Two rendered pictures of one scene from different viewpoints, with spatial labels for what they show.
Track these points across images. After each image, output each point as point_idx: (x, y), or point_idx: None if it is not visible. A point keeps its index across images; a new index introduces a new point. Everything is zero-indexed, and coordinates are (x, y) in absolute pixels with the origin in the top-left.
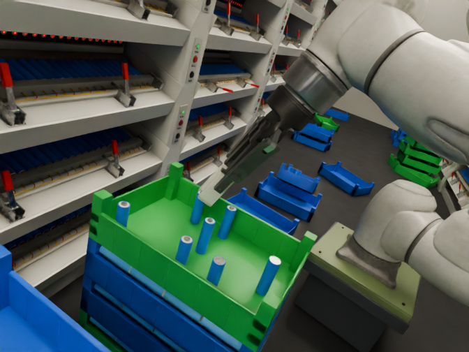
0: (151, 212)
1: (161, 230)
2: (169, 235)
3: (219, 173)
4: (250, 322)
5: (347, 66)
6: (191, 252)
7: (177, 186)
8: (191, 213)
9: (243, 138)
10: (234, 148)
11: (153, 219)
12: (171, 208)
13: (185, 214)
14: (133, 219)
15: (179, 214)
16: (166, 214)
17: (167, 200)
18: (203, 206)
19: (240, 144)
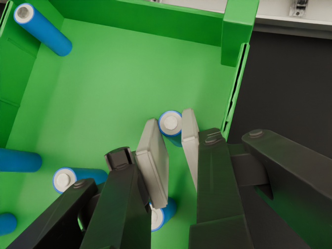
0: (154, 53)
1: (116, 94)
2: (111, 112)
3: (139, 146)
4: None
5: None
6: (86, 165)
7: (236, 54)
8: (205, 120)
9: (299, 182)
10: (263, 149)
11: (137, 68)
12: (193, 77)
13: (193, 110)
14: (116, 41)
15: (183, 101)
16: (166, 79)
17: (219, 58)
18: (173, 141)
19: (233, 179)
